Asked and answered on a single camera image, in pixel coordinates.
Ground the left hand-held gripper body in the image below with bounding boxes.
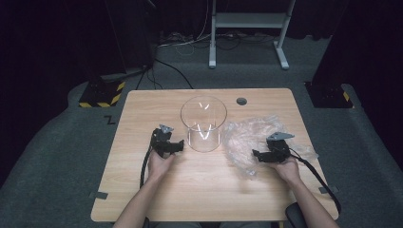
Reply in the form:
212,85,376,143
150,123,179,159

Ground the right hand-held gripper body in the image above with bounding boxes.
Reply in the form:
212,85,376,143
265,131,296,164

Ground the clear plastic bag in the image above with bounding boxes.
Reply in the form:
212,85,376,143
221,114,319,181

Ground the clear plastic container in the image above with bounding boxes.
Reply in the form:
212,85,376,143
180,95,228,154

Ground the person's left hand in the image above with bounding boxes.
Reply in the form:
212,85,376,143
147,149,176,182

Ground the person's right hand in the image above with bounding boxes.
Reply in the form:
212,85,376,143
273,156,301,185

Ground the grey tape piece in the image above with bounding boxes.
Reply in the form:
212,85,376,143
317,184,339,195
87,190,109,200

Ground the black chair part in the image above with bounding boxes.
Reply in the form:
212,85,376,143
283,201,306,228

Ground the black yellow striped base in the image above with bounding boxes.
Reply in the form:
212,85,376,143
304,81,355,109
78,78,126,109

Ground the black cabinet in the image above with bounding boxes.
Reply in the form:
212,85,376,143
105,0,159,74

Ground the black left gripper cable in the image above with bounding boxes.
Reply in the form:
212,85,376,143
139,146,154,190

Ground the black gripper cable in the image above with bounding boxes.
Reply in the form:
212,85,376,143
139,146,154,190
289,147,343,217

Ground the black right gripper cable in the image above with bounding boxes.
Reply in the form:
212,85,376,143
289,147,343,217

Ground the black floor cable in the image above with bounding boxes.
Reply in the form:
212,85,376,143
135,58,195,90

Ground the white floor cable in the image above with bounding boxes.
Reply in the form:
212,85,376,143
157,0,214,57

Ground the tangle of floor cables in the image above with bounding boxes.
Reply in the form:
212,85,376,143
160,30,278,51

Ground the white metal stand frame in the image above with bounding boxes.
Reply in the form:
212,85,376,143
207,0,297,71

